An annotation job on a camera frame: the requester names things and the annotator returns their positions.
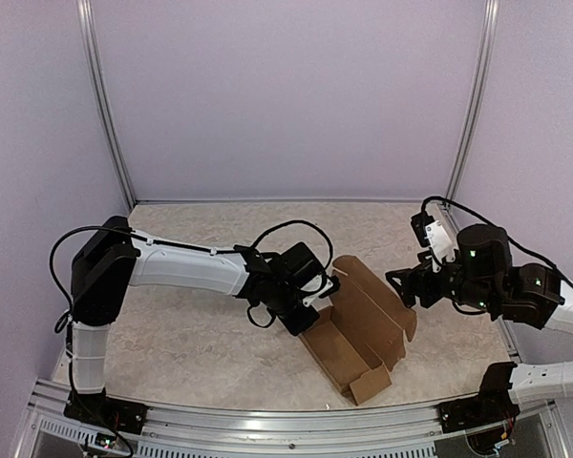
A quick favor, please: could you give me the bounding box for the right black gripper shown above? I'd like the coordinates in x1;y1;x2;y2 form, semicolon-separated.
387;249;499;314

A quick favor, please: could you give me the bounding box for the brown cardboard box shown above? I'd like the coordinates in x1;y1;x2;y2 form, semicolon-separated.
300;255;417;406

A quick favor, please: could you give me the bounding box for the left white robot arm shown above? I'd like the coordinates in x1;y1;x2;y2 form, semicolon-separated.
71;216;339;425

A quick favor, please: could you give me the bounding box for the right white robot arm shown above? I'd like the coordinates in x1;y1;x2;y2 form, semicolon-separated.
385;222;573;424

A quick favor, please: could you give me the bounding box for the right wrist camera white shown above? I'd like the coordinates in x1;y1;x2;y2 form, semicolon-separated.
411;211;456;273

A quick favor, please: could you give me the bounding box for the front aluminium frame rail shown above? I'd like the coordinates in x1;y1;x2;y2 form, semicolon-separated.
26;381;567;458

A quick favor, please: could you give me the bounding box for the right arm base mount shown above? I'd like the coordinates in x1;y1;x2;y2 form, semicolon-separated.
436;362;520;433

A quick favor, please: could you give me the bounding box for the right aluminium frame post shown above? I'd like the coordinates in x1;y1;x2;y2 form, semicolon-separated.
445;0;500;199

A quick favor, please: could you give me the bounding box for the aluminium frame post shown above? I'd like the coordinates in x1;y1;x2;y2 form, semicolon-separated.
75;0;138;211
445;0;500;199

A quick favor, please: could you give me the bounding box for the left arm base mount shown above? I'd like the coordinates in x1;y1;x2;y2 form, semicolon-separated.
64;394;148;435

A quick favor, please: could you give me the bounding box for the left aluminium frame post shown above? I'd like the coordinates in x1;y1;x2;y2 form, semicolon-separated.
75;0;138;211

